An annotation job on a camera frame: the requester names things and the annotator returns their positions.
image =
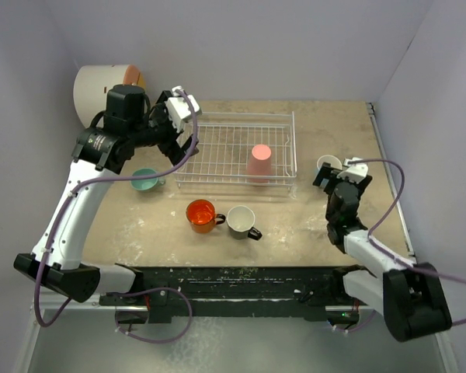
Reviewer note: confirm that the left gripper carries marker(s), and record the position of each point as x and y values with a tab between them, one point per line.
172	133

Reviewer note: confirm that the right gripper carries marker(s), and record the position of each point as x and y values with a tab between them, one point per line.
324	173

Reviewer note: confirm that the light blue mug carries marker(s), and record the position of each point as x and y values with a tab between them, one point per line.
333	162

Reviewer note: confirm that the mint green cup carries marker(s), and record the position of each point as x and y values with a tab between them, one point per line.
146	185

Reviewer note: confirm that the orange mug black handle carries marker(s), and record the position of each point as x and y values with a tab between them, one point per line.
203	217

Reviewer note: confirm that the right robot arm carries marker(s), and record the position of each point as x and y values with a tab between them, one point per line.
409	296

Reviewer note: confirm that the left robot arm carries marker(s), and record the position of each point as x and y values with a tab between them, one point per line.
128	122

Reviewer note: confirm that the pink cup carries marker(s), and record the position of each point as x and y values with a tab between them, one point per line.
259	166

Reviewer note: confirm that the round white drawer cabinet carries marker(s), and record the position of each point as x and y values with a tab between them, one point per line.
93	82

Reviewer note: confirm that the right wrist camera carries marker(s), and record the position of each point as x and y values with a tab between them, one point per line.
354	168

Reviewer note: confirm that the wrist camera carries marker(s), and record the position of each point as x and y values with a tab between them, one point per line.
354	168
178	110

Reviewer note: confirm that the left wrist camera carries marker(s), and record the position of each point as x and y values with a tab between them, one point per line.
178	110

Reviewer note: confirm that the white wire dish rack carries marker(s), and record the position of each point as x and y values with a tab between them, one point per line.
225	146

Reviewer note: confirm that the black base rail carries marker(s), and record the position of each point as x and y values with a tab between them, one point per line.
158	294

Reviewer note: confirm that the aluminium frame rail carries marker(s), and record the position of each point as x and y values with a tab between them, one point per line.
408	295

